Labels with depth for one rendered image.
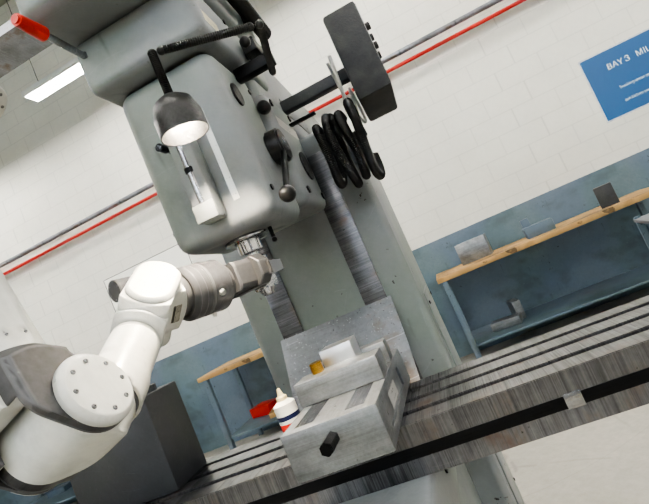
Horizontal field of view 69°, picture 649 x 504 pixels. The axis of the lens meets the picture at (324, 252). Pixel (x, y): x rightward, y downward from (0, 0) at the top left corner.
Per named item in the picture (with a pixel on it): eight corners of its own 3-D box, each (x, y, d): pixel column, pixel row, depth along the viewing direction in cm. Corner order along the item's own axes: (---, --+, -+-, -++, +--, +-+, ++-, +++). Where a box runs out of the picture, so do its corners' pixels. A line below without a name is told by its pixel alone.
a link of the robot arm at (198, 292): (220, 279, 73) (156, 297, 64) (207, 335, 77) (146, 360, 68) (174, 247, 78) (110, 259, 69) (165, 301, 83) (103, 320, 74)
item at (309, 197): (311, 200, 97) (262, 87, 99) (211, 248, 102) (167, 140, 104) (331, 207, 115) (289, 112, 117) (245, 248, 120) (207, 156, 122)
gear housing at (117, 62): (206, 26, 77) (183, -27, 78) (88, 97, 82) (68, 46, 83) (274, 91, 110) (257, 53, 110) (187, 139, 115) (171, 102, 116)
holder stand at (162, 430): (178, 491, 88) (139, 390, 90) (85, 525, 93) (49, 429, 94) (208, 462, 100) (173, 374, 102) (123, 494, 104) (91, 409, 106)
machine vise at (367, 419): (396, 451, 63) (363, 374, 64) (297, 485, 66) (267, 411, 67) (411, 379, 97) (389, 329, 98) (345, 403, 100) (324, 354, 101)
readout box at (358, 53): (396, 80, 102) (357, -5, 104) (358, 100, 104) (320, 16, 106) (402, 106, 122) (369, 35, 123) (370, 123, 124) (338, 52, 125)
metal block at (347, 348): (362, 372, 82) (348, 340, 82) (331, 384, 83) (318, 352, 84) (367, 364, 87) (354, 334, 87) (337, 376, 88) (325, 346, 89)
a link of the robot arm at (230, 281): (261, 239, 83) (207, 251, 73) (281, 290, 82) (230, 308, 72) (219, 264, 90) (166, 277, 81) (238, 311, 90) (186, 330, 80)
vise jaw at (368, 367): (385, 378, 75) (374, 354, 75) (301, 409, 78) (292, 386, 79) (388, 368, 81) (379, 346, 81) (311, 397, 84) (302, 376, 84)
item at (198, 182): (218, 214, 76) (170, 99, 78) (198, 224, 77) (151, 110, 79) (229, 216, 80) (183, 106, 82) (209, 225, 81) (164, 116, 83)
